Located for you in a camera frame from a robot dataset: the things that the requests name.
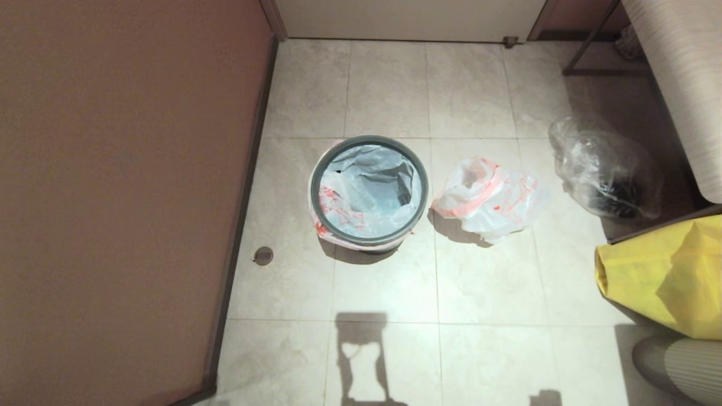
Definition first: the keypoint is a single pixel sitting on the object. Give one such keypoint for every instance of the yellow fabric bag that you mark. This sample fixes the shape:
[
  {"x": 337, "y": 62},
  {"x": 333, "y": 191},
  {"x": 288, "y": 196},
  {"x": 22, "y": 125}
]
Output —
[{"x": 654, "y": 276}]

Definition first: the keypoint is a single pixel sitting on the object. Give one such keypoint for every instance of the dark brown wooden board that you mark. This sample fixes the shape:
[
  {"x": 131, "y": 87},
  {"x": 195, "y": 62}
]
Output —
[{"x": 665, "y": 224}]

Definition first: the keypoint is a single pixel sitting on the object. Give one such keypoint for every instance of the round metal floor drain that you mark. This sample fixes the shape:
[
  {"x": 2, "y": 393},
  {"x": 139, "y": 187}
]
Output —
[{"x": 263, "y": 255}]

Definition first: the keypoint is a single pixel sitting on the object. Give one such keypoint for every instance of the clear plastic bag dark contents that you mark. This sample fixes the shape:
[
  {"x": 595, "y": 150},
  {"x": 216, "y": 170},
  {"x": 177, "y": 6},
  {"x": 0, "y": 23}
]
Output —
[{"x": 603, "y": 169}]

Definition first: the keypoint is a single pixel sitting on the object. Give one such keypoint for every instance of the dark metal frame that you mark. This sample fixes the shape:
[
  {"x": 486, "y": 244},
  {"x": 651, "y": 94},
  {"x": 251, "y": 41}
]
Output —
[{"x": 603, "y": 71}]

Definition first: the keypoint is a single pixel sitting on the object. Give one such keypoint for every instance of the beige striped furniture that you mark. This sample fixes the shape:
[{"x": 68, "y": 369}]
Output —
[{"x": 688, "y": 84}]

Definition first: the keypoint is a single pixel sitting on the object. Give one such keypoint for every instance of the grey mesh bundle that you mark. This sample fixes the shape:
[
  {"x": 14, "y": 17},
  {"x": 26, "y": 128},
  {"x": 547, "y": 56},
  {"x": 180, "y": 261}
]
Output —
[{"x": 629, "y": 44}]

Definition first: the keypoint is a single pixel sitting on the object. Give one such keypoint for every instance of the grey ribbed round pouf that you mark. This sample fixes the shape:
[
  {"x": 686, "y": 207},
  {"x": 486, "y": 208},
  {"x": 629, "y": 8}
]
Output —
[{"x": 688, "y": 366}]

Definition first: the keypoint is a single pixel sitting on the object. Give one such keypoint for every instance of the small metal door stop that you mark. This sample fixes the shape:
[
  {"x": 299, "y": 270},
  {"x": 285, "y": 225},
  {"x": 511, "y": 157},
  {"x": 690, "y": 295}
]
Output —
[{"x": 511, "y": 42}]

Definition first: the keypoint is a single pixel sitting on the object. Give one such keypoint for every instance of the white plastic bag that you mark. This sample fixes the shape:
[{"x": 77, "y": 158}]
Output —
[{"x": 361, "y": 197}]

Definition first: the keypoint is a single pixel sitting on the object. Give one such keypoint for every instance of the used white bag red trim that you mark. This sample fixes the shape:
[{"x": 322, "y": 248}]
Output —
[{"x": 491, "y": 197}]

